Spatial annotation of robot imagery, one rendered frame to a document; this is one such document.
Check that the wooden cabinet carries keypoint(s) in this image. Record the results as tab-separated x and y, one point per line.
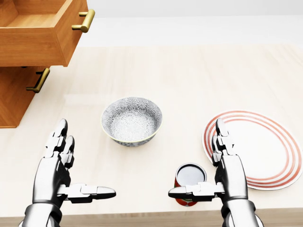
14	99

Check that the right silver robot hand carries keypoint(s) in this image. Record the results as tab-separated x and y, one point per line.
233	179

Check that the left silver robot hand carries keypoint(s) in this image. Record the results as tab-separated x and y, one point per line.
47	175

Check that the closed wooden drawer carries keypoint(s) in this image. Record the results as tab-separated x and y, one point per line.
26	92

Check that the red tin can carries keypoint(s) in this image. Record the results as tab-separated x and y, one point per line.
189	173

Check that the white plate with red rings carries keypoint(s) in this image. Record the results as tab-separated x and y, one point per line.
262	151

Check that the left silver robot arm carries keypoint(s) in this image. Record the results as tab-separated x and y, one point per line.
40	215

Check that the open wooden drawer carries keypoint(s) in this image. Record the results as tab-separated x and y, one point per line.
35	35

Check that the grey patterned bowl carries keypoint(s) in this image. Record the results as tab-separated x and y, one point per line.
131	121

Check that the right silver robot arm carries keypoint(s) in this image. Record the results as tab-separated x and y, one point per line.
241	214

